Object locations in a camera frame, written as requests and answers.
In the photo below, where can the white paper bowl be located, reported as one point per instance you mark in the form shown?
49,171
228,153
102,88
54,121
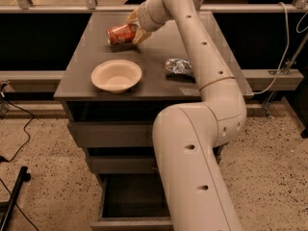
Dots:
116,76

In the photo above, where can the middle grey drawer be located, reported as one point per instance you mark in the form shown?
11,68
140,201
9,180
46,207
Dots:
138,164

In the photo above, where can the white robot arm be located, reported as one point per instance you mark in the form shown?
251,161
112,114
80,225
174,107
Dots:
185,135

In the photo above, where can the red crushed coke can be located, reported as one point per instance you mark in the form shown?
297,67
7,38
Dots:
121,34

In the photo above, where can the grey drawer cabinet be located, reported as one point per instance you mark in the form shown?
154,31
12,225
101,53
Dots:
161,109

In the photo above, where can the metal railing frame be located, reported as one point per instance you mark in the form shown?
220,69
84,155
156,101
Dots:
150,2

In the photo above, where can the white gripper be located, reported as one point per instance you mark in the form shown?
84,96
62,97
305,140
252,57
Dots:
143,17

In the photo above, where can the bottom grey open drawer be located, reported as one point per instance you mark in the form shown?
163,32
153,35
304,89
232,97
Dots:
132,202

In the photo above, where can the top grey drawer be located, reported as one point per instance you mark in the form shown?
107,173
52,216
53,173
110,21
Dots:
111,134

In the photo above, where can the black stand leg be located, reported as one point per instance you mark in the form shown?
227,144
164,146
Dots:
6,207

